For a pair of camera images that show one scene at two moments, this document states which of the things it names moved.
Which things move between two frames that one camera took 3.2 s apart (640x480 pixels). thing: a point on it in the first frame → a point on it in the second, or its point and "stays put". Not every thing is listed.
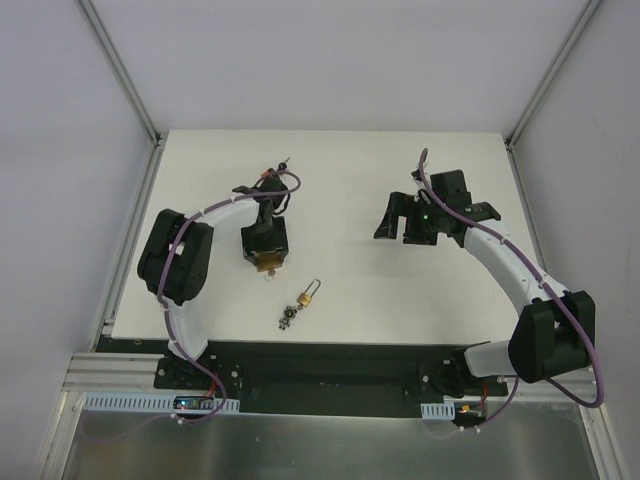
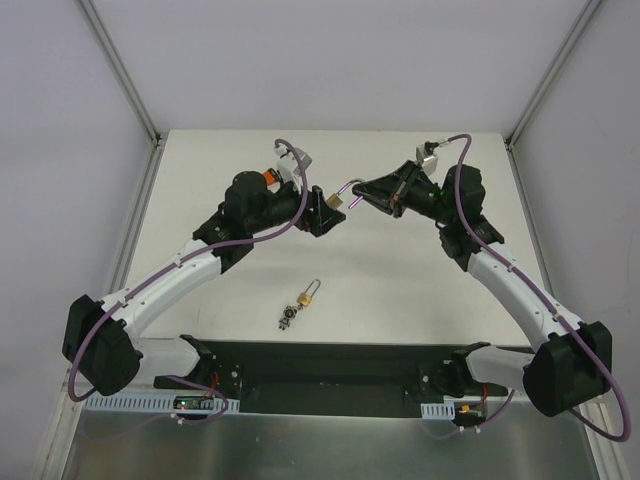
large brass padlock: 268,261 → 335,201
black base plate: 315,378 stays put
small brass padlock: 305,299 stays put
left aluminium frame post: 124,75 stays put
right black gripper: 410,220 → 401,190
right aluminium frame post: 553,70 stays put
